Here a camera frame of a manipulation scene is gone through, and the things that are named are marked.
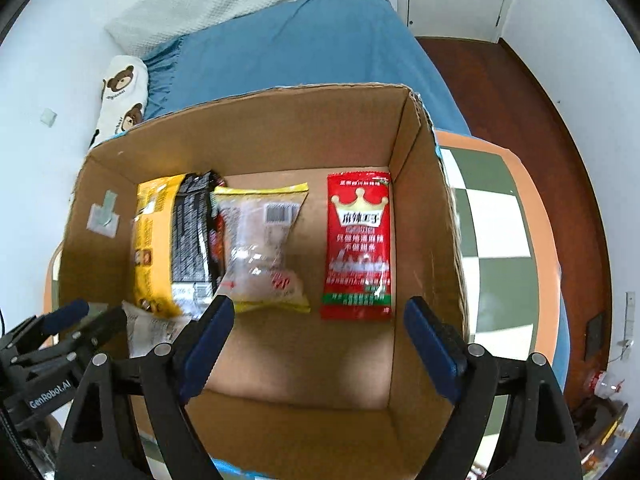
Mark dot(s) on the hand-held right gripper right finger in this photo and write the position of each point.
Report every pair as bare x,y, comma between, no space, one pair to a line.
430,335

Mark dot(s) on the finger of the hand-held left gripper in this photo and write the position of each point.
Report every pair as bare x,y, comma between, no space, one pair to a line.
65,317
100,327

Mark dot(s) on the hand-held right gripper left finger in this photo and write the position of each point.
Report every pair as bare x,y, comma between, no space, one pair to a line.
205,355

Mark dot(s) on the white barcode snack packet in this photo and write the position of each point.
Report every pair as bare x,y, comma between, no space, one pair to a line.
150,327

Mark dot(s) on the cardboard box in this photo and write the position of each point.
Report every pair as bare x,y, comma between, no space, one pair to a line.
300,350

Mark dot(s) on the yellow and black snack packet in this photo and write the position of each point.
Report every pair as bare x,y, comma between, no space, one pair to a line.
155,240

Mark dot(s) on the red crown-print snack packet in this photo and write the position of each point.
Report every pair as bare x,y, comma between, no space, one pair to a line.
357,260

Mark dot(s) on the clear yellow-edged bun packet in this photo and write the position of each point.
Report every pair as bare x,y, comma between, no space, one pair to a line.
260,260

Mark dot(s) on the green white checkered table cover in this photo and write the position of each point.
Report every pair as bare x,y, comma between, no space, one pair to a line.
500,220

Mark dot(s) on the clear plastic bottle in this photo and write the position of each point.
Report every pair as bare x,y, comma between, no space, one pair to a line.
606,385

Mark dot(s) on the dark floor clutter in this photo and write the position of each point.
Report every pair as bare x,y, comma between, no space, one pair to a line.
600,427

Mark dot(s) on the white power strip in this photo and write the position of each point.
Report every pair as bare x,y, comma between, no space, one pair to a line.
629,320

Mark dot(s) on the white bear-print pillow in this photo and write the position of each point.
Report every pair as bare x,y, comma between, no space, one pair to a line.
122,95

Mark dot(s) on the blue bed sheet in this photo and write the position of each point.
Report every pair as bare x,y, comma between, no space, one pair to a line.
310,45

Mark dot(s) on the black wall plate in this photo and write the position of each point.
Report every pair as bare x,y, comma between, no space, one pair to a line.
595,335

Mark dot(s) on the small white wall switch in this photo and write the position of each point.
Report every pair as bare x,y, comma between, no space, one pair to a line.
48,117

